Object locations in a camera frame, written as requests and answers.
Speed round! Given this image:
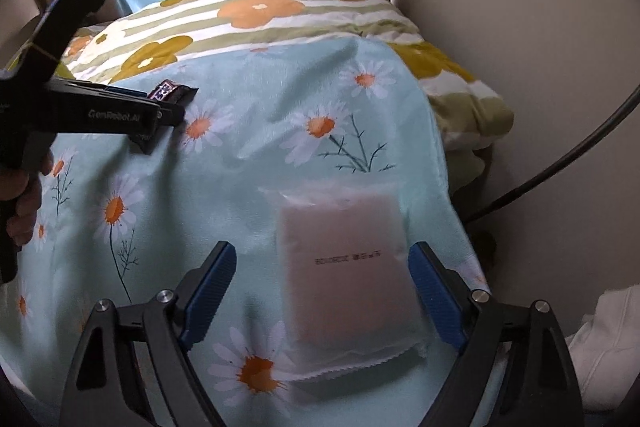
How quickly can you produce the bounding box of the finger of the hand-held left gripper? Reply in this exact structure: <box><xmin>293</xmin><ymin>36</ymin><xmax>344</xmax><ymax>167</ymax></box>
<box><xmin>20</xmin><ymin>0</ymin><xmax>160</xmax><ymax>100</ymax></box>
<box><xmin>47</xmin><ymin>99</ymin><xmax>186</xmax><ymax>155</ymax></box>

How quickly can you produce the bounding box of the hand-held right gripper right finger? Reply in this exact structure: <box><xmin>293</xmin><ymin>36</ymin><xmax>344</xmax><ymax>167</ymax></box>
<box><xmin>407</xmin><ymin>242</ymin><xmax>586</xmax><ymax>427</ymax></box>

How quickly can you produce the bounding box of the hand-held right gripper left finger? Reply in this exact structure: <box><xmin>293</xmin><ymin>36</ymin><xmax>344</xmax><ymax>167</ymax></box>
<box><xmin>59</xmin><ymin>241</ymin><xmax>238</xmax><ymax>427</ymax></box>

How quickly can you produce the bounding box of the dark chocolate bar packet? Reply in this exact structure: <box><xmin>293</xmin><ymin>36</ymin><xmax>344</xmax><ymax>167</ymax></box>
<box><xmin>147</xmin><ymin>78</ymin><xmax>200</xmax><ymax>105</ymax></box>

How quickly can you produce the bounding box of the white translucent snack packet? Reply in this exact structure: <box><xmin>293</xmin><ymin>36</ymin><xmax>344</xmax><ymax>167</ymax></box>
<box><xmin>257</xmin><ymin>179</ymin><xmax>431</xmax><ymax>383</ymax></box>

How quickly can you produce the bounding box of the person's left hand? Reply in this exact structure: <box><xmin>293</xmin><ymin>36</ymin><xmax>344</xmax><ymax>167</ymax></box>
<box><xmin>14</xmin><ymin>153</ymin><xmax>54</xmax><ymax>249</ymax></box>

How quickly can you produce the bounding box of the light blue daisy cloth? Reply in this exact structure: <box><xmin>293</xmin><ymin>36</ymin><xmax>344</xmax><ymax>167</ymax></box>
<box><xmin>0</xmin><ymin>32</ymin><xmax>501</xmax><ymax>427</ymax></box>

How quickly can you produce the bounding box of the striped orange flower pillow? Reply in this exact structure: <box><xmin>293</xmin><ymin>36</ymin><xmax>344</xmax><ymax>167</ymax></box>
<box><xmin>7</xmin><ymin>0</ymin><xmax>516</xmax><ymax>152</ymax></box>

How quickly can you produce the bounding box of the white cloth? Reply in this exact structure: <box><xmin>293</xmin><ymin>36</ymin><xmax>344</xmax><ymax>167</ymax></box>
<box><xmin>565</xmin><ymin>287</ymin><xmax>640</xmax><ymax>413</ymax></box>

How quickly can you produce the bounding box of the black cable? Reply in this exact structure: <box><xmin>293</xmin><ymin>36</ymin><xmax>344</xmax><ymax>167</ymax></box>
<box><xmin>462</xmin><ymin>92</ymin><xmax>640</xmax><ymax>223</ymax></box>

